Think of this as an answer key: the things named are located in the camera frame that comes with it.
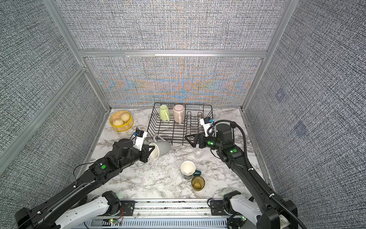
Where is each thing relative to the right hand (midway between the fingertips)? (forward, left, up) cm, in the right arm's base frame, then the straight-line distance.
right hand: (190, 133), depth 72 cm
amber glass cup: (-18, -4, -25) cm, 31 cm away
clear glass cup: (+1, -6, -25) cm, 25 cm away
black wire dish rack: (+18, +10, -25) cm, 33 cm away
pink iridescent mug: (+26, +6, -15) cm, 31 cm away
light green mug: (+28, +17, -17) cm, 37 cm away
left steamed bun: (+24, +51, -21) cm, 60 cm away
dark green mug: (-11, +1, -23) cm, 26 cm away
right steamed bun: (+28, +47, -21) cm, 58 cm away
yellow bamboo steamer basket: (+21, +45, -23) cm, 55 cm away
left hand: (-5, +17, -4) cm, 19 cm away
